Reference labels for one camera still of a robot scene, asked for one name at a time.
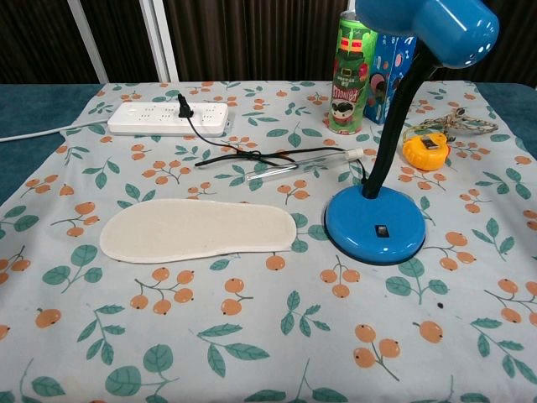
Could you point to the blue desk lamp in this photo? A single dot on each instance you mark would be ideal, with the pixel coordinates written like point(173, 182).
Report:
point(373, 226)

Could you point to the clear glass test tube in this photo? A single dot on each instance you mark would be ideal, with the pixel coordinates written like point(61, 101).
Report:
point(293, 168)

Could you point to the beige shoe insole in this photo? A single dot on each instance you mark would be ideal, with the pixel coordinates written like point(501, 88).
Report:
point(193, 231)

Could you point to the orange fruit print tablecloth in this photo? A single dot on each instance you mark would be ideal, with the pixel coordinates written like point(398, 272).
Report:
point(268, 319)

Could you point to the white power strip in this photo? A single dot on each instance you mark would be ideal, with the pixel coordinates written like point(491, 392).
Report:
point(168, 117)

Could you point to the green Pringles can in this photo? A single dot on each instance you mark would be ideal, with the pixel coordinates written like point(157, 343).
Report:
point(350, 84)

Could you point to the yellow tape measure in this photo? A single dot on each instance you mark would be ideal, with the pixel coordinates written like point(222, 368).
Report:
point(423, 151)

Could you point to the blue printed carton box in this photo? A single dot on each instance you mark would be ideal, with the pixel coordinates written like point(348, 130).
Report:
point(386, 84)

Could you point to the white metal frame post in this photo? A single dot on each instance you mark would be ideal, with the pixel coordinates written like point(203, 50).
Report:
point(126, 33)

